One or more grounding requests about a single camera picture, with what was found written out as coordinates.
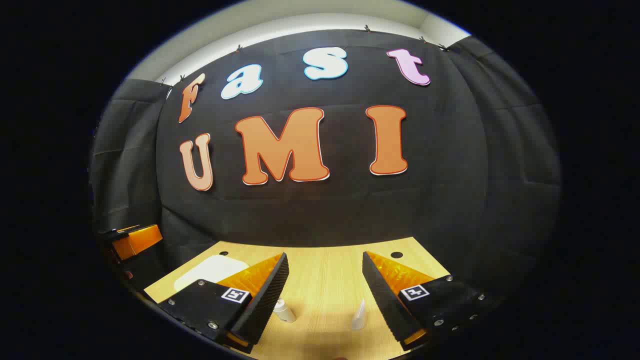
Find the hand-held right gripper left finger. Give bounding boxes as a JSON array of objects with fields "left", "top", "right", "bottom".
[{"left": 157, "top": 252, "right": 290, "bottom": 354}]

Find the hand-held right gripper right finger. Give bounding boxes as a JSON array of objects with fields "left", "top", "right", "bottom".
[{"left": 362, "top": 251, "right": 501, "bottom": 351}]

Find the pale yellow small suitcase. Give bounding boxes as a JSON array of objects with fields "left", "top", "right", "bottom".
[{"left": 173, "top": 254, "right": 250, "bottom": 294}]

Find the white squeeze tube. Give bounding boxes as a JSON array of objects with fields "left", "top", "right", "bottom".
[{"left": 351, "top": 299, "right": 367, "bottom": 331}]

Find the small white capped bottle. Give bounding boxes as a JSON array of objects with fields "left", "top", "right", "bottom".
[{"left": 273, "top": 298, "right": 297, "bottom": 324}]

